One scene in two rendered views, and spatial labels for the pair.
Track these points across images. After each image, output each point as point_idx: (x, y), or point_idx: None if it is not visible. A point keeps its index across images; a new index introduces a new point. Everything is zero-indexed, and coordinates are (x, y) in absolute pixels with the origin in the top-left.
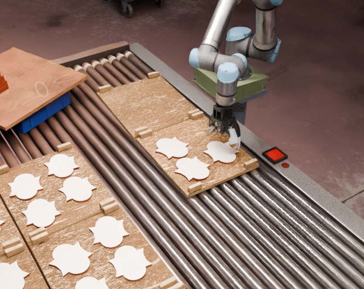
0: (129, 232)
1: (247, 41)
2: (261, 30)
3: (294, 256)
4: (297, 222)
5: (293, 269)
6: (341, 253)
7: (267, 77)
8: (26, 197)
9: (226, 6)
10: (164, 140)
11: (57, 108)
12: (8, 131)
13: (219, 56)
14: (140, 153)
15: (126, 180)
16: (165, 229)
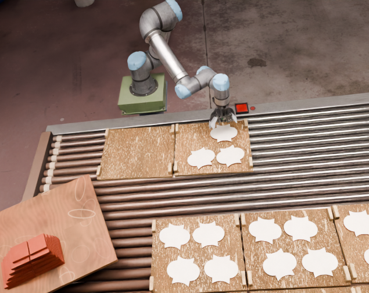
0: (270, 218)
1: (149, 59)
2: None
3: (329, 141)
4: (305, 127)
5: (339, 147)
6: (336, 120)
7: (164, 73)
8: (197, 274)
9: (164, 43)
10: (190, 158)
11: None
12: None
13: (198, 78)
14: None
15: (212, 199)
16: (273, 196)
